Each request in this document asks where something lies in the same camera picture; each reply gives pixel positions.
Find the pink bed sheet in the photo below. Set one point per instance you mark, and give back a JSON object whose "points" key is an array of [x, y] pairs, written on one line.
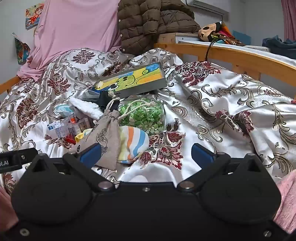
{"points": [[76, 27]]}

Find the pink fleece clothing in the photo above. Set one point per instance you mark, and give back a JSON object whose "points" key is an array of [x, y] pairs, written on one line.
{"points": [[286, 204]]}

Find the floral satin blanket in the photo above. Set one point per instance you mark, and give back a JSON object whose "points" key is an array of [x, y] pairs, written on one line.
{"points": [[208, 111]]}

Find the pink curtain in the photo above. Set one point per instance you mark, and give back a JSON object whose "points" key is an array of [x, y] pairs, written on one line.
{"points": [[289, 18]]}

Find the dark blue cloth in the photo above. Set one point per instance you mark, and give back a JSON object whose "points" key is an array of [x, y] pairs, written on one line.
{"points": [[277, 45]]}

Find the cartoon girl wall poster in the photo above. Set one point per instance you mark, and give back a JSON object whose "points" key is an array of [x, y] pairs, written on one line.
{"points": [[34, 15]]}

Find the blue white sock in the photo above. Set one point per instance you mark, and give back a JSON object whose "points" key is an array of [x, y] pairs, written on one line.
{"points": [[63, 110]]}

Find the white air conditioner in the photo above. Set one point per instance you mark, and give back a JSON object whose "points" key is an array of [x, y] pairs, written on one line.
{"points": [[208, 5]]}

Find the light blue board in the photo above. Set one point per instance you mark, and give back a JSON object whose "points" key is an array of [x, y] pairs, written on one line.
{"points": [[241, 36]]}

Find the clear case with red base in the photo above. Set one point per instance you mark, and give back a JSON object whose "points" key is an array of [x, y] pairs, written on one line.
{"points": [[74, 126]]}

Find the metal tray with cartoon picture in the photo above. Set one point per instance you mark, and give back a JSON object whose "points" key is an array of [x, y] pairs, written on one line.
{"points": [[138, 78]]}

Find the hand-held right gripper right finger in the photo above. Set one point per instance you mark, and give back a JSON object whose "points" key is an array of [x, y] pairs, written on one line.
{"points": [[203, 154]]}

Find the brown puffer jacket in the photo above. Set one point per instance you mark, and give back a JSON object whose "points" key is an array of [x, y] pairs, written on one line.
{"points": [[148, 20]]}

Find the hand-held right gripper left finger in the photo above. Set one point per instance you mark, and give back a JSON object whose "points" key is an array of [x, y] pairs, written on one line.
{"points": [[90, 154]]}

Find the white blue milk carton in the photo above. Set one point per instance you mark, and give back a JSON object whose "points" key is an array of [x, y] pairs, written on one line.
{"points": [[54, 129]]}

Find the wooden bed frame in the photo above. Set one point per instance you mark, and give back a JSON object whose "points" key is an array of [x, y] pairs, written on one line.
{"points": [[231, 56]]}

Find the orange blue striped sock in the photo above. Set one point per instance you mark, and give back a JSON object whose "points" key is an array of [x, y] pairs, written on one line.
{"points": [[133, 143]]}

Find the tan plush toy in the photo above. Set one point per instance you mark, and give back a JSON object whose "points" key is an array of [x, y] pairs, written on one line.
{"points": [[208, 31]]}

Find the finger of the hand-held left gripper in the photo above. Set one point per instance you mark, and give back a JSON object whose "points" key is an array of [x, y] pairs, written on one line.
{"points": [[29, 154]]}

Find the clear jar of green stars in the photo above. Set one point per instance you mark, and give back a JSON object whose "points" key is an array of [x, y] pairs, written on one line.
{"points": [[143, 115]]}

